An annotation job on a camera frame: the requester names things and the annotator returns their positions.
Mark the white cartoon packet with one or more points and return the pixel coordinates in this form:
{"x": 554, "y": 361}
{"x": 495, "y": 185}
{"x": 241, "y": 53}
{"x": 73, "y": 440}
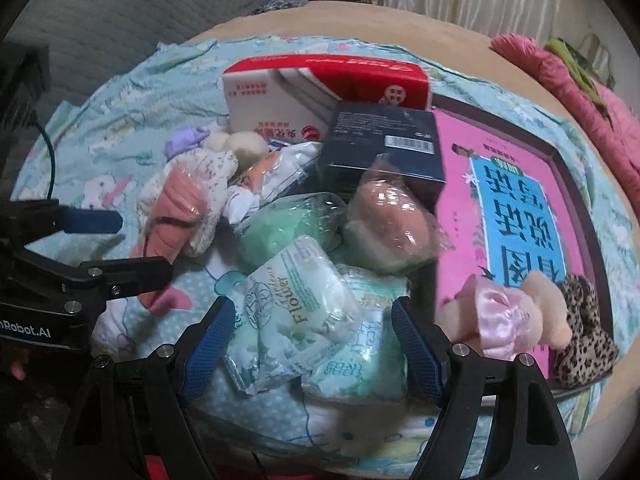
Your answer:
{"x": 280, "y": 175}

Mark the teal cartoon cat blanket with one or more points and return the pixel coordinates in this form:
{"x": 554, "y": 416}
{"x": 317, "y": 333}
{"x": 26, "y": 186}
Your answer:
{"x": 120, "y": 125}

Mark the pink quilt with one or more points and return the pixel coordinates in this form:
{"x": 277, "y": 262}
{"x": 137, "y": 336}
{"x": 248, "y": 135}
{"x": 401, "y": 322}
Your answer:
{"x": 575, "y": 95}

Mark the round beige bed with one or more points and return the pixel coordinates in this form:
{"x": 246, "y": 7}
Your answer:
{"x": 400, "y": 25}

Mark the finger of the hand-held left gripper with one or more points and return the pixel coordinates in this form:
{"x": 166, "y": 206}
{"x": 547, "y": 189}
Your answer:
{"x": 92, "y": 221}
{"x": 127, "y": 272}

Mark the white green flower tissue packet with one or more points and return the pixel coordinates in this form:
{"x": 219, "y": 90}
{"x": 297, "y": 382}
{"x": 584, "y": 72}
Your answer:
{"x": 295, "y": 305}

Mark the bagged floral carrot plush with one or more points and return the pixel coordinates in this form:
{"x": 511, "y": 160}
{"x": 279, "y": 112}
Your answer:
{"x": 185, "y": 205}

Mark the green cloth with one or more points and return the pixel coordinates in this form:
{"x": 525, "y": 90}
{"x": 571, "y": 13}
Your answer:
{"x": 575, "y": 62}

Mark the grey tray with pink bottom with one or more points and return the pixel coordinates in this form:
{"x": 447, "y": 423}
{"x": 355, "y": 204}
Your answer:
{"x": 505, "y": 200}

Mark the dark patterned cloth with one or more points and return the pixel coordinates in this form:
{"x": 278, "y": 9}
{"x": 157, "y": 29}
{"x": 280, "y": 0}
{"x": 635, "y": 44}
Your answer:
{"x": 277, "y": 4}

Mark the red and white tissue box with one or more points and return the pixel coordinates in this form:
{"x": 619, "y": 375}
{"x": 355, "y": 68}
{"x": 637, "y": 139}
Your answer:
{"x": 310, "y": 87}

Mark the grey quilted headboard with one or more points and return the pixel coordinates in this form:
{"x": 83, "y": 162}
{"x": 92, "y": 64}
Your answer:
{"x": 115, "y": 5}

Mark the leopard print cloth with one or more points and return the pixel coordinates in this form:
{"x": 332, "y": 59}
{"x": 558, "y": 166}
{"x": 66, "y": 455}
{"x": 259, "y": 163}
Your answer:
{"x": 582, "y": 330}

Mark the bagged brown plush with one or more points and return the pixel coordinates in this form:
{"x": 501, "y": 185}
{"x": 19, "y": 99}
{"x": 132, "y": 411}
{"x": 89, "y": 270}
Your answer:
{"x": 390, "y": 220}

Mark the cream plush with purple bow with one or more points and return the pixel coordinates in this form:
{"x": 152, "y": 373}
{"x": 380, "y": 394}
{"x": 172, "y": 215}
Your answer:
{"x": 225, "y": 142}

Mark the dark blue box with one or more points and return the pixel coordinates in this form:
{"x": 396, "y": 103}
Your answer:
{"x": 380, "y": 145}

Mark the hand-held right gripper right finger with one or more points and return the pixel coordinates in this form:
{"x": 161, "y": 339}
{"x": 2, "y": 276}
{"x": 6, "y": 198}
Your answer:
{"x": 415, "y": 352}

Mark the bagged green plush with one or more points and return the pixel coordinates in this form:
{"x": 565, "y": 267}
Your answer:
{"x": 280, "y": 230}

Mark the cream plush with pink bow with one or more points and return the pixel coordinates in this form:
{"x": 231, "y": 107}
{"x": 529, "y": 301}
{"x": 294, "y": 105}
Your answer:
{"x": 495, "y": 317}

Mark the green leaf tissue packet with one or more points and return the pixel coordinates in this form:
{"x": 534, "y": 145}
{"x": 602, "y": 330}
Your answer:
{"x": 365, "y": 355}

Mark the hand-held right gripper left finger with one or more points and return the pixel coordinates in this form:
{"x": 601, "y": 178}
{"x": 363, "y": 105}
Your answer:
{"x": 212, "y": 347}

